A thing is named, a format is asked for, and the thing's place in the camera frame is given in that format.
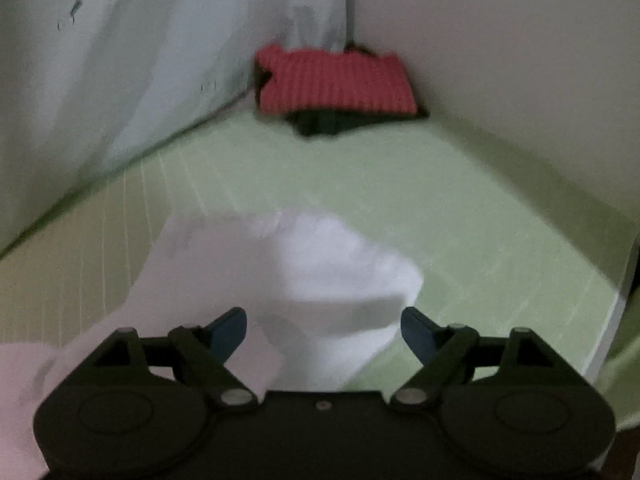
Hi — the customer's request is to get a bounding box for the white garment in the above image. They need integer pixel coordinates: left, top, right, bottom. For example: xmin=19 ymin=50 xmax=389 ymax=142
xmin=1 ymin=211 xmax=423 ymax=479

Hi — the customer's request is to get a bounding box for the green grid cutting mat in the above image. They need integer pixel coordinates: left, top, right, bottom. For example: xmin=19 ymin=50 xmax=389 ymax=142
xmin=1 ymin=112 xmax=637 ymax=391

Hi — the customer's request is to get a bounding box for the black folded garment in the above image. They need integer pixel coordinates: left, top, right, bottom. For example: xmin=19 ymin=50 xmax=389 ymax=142
xmin=254 ymin=42 xmax=430 ymax=138

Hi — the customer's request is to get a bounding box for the red striped folded garment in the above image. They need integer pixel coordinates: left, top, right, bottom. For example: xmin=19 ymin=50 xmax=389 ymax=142
xmin=255 ymin=44 xmax=418 ymax=116

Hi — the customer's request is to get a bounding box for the light blue carrot-print sheet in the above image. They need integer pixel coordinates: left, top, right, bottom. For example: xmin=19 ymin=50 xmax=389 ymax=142
xmin=1 ymin=0 xmax=347 ymax=246

